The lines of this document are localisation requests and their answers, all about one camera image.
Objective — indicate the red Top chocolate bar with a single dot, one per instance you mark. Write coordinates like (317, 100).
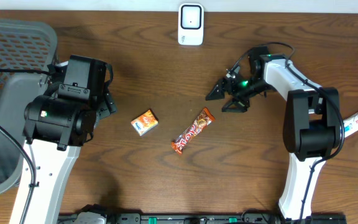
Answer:
(202, 121)

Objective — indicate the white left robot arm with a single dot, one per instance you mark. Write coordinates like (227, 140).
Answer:
(57, 124)

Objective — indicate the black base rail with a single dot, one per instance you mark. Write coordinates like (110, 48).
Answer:
(96, 214)

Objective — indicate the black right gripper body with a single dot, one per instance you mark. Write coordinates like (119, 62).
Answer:
(243, 88)

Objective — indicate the orange small carton box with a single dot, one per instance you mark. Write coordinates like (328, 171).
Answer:
(145, 122)

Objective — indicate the white barcode scanner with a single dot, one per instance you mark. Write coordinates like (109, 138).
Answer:
(190, 24)

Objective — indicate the grey plastic basket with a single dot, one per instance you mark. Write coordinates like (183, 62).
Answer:
(23, 46)

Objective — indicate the white Panadol box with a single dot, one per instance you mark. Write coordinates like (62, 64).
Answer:
(351, 125)

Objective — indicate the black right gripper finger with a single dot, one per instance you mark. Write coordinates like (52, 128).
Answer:
(218, 90)
(236, 106)

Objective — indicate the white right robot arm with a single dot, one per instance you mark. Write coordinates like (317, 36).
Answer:
(313, 129)

